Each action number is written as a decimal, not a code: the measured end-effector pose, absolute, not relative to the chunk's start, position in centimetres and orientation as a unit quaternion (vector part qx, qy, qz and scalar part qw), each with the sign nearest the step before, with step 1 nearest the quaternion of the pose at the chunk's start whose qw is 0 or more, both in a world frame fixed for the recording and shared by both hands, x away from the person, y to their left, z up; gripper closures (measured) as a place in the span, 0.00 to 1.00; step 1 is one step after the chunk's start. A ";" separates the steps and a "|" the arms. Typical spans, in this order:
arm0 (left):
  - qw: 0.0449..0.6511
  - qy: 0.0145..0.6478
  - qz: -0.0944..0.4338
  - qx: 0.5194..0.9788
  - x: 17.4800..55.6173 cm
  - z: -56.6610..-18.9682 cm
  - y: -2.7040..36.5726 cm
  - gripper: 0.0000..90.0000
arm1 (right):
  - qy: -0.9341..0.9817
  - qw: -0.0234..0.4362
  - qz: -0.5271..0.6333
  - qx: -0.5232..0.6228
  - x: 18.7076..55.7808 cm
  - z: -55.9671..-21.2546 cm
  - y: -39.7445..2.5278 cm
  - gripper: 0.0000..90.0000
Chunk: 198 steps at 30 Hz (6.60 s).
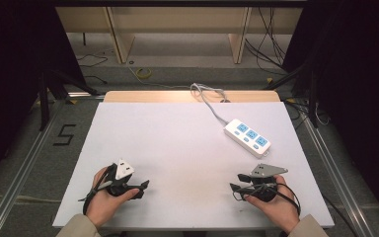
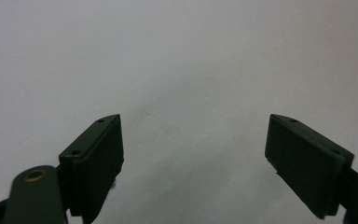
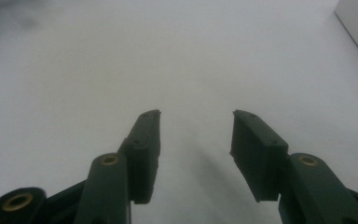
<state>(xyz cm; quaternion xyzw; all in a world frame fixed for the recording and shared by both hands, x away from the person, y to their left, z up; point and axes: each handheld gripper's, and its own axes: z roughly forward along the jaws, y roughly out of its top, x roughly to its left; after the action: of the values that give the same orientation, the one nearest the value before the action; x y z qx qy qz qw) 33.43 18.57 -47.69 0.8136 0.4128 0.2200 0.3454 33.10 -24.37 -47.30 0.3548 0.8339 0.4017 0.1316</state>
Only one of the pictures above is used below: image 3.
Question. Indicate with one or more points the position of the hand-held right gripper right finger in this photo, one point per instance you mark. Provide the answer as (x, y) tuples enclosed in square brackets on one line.
[(261, 155)]

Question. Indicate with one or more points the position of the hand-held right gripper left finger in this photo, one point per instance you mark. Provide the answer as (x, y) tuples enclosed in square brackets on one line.
[(143, 155)]

